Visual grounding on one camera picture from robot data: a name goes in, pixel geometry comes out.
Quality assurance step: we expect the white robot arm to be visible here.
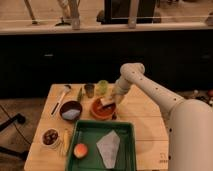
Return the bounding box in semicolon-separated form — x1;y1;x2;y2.
112;63;213;171

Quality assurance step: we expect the red orange bowl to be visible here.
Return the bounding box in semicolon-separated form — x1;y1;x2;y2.
90;98;116;120

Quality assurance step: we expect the dark bowl with cloth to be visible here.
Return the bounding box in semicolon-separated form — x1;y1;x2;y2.
60;101;82;122

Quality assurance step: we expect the white bowl of dark fruit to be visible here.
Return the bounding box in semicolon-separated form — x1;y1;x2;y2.
41;129;60;149

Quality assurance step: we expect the light green cup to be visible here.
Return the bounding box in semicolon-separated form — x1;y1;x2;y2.
97;80;108;95

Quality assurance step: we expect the green vegetable stick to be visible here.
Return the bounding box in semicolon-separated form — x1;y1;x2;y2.
77;87;82;102

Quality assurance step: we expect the green plastic tray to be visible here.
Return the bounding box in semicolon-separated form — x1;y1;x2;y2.
65;120;136;171

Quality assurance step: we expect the white folded napkin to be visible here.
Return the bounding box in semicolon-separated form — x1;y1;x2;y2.
96;130;120;169

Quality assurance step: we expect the peach fruit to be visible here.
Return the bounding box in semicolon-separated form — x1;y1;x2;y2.
73;143;88;159

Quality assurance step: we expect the yellow corn cob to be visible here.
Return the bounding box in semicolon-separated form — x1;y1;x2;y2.
61;129;70;156

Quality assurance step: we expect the black cabinet on ledge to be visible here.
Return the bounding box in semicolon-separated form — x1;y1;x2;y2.
96;0;161;24

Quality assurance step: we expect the black stand leg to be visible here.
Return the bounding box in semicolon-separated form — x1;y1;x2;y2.
0;114;29;161

